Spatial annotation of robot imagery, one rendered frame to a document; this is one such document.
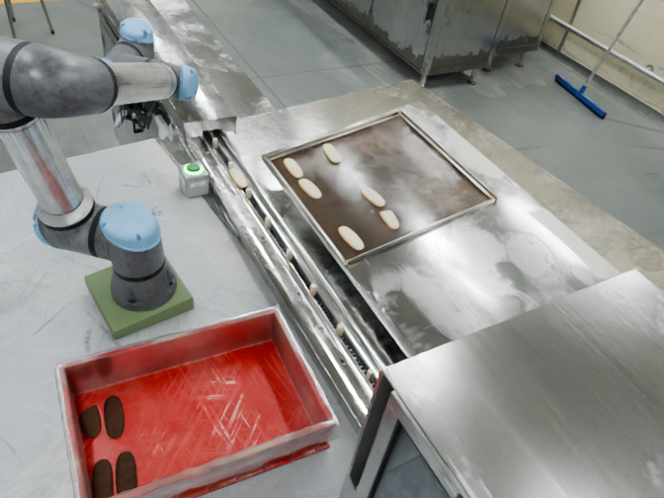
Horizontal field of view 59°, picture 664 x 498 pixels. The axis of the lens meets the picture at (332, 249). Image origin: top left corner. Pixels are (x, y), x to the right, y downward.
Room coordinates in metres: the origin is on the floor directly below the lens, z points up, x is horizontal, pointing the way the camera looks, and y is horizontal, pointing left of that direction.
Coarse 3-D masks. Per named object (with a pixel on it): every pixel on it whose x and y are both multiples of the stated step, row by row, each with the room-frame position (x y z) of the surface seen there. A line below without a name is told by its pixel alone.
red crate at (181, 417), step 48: (144, 384) 0.68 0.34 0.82; (192, 384) 0.70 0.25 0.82; (240, 384) 0.72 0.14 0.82; (288, 384) 0.75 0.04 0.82; (144, 432) 0.58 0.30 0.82; (192, 432) 0.59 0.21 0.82; (240, 432) 0.61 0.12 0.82; (288, 432) 0.63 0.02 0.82; (144, 480) 0.48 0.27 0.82; (240, 480) 0.51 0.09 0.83
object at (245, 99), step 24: (168, 0) 2.77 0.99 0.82; (168, 24) 2.51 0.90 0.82; (192, 24) 2.55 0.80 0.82; (192, 48) 2.31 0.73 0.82; (216, 48) 2.35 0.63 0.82; (216, 72) 2.14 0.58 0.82; (240, 72) 2.17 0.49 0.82; (240, 96) 1.98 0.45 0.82; (264, 96) 2.02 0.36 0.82; (120, 144) 2.49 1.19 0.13
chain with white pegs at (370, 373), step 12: (216, 144) 1.58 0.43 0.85; (228, 168) 1.47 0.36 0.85; (252, 204) 1.33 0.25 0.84; (264, 216) 1.28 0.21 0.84; (276, 240) 1.19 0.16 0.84; (288, 252) 1.12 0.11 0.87; (300, 276) 1.08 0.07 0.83; (312, 288) 1.01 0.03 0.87; (324, 312) 0.96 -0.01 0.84; (372, 372) 0.79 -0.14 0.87; (372, 384) 0.77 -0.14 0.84
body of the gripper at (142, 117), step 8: (128, 104) 1.26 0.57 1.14; (136, 104) 1.27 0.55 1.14; (144, 104) 1.29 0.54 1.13; (152, 104) 1.30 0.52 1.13; (128, 112) 1.27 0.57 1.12; (136, 112) 1.26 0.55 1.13; (144, 112) 1.27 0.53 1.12; (152, 112) 1.31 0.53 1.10; (128, 120) 1.27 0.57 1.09; (136, 120) 1.28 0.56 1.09; (144, 120) 1.27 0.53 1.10; (152, 120) 1.31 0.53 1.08
